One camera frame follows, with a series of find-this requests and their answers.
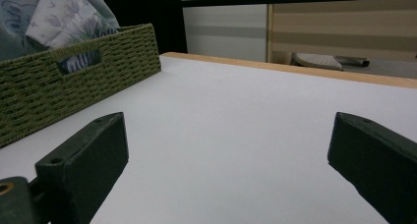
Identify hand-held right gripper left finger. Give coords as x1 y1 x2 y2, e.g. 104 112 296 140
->
34 111 130 224

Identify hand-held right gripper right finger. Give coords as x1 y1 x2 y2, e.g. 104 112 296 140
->
327 111 417 224

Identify green woven basket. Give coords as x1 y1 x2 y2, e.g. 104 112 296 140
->
0 23 162 149

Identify white floral cloth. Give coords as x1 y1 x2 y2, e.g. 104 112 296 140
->
25 0 114 50

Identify pale blue printed cloth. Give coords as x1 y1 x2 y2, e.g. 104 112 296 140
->
0 0 121 63

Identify grey flat pedal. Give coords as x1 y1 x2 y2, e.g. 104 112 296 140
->
291 52 371 72

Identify beige striped panel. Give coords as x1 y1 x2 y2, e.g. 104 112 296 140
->
266 0 417 65

